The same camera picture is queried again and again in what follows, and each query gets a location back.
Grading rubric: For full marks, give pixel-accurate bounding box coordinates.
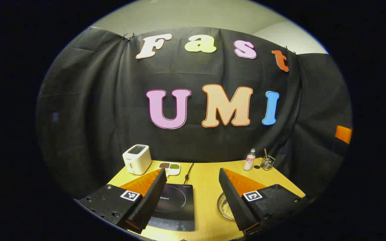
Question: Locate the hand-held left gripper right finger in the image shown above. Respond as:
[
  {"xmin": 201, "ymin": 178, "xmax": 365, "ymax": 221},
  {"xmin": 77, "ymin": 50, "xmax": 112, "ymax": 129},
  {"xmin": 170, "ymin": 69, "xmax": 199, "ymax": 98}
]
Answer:
[{"xmin": 218, "ymin": 168, "xmax": 311, "ymax": 236}]

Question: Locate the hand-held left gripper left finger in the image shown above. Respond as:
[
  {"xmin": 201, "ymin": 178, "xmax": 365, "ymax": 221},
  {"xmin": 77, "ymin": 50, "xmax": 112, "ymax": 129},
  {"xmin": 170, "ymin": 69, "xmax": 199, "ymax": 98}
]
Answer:
[{"xmin": 78, "ymin": 168, "xmax": 168, "ymax": 235}]

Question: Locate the steel pot with black handles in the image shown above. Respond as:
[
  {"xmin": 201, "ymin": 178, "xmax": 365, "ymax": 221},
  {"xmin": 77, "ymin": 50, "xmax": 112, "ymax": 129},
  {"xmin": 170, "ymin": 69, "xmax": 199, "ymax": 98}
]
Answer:
[{"xmin": 217, "ymin": 192, "xmax": 235, "ymax": 220}]

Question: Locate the black induction cooktop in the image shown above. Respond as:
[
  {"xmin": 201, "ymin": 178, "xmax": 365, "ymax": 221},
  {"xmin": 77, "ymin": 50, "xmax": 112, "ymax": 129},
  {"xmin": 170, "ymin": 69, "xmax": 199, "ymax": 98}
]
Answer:
[{"xmin": 146, "ymin": 183, "xmax": 195, "ymax": 232}]

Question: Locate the pile of yellow soybeans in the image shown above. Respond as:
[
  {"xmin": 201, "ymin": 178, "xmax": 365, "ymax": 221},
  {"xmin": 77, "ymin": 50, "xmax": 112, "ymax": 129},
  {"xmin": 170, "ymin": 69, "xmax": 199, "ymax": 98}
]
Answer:
[{"xmin": 220, "ymin": 201, "xmax": 234, "ymax": 220}]

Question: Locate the white divided dish of beans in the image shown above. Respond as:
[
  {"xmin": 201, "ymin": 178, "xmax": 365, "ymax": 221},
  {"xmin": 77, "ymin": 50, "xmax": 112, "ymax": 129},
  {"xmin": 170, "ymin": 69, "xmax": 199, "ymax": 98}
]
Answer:
[{"xmin": 158, "ymin": 162, "xmax": 181, "ymax": 177}]

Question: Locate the white toaster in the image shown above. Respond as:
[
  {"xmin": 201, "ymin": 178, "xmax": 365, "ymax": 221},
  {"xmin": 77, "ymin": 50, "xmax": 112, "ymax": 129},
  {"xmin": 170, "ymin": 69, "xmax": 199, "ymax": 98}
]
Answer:
[{"xmin": 122, "ymin": 144, "xmax": 152, "ymax": 175}]

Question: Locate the clear bottle with pink label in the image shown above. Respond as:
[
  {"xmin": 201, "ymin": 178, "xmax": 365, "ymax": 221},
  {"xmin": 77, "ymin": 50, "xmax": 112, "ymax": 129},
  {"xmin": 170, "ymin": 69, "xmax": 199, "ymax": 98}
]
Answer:
[{"xmin": 243, "ymin": 149, "xmax": 256, "ymax": 171}]

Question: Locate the black backdrop cloth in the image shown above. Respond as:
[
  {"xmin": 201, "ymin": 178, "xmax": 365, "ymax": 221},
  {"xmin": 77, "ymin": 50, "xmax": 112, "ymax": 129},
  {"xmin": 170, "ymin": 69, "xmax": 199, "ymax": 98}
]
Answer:
[{"xmin": 36, "ymin": 26, "xmax": 353, "ymax": 201}]

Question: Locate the black power cable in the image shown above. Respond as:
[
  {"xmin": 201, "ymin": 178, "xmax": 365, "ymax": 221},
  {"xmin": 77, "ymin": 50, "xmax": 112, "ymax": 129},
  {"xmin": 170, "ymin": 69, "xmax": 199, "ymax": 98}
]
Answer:
[{"xmin": 184, "ymin": 162, "xmax": 194, "ymax": 184}]

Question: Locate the wire mesh holder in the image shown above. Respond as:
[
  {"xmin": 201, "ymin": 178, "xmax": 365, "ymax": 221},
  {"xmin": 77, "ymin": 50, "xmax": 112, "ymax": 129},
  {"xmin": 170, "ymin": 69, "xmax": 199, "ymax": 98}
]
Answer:
[{"xmin": 260, "ymin": 155, "xmax": 276, "ymax": 171}]

